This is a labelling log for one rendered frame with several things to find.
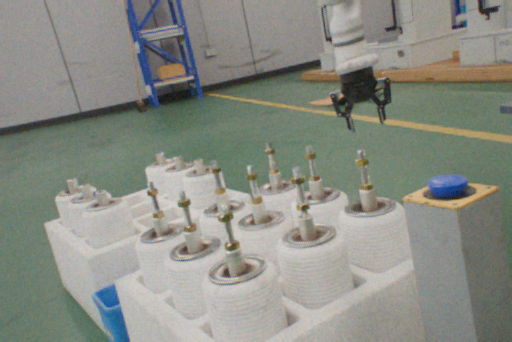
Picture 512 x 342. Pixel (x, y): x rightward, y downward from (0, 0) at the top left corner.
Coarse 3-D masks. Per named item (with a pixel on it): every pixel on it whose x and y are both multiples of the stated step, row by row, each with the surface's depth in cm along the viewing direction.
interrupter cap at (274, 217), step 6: (270, 210) 83; (276, 210) 83; (246, 216) 83; (252, 216) 82; (270, 216) 81; (276, 216) 80; (282, 216) 79; (240, 222) 81; (246, 222) 80; (252, 222) 81; (270, 222) 78; (276, 222) 77; (240, 228) 79; (246, 228) 77; (252, 228) 77; (258, 228) 77; (264, 228) 77
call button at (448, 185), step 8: (440, 176) 59; (448, 176) 59; (456, 176) 58; (432, 184) 58; (440, 184) 57; (448, 184) 56; (456, 184) 56; (464, 184) 56; (440, 192) 57; (448, 192) 57; (456, 192) 57
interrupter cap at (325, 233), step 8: (320, 224) 73; (288, 232) 72; (296, 232) 72; (320, 232) 71; (328, 232) 70; (336, 232) 70; (288, 240) 70; (296, 240) 69; (304, 240) 69; (312, 240) 68; (320, 240) 68; (328, 240) 67; (296, 248) 67; (304, 248) 67
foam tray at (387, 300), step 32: (128, 288) 84; (384, 288) 68; (416, 288) 72; (128, 320) 88; (160, 320) 72; (192, 320) 69; (288, 320) 68; (320, 320) 63; (352, 320) 66; (384, 320) 69; (416, 320) 72
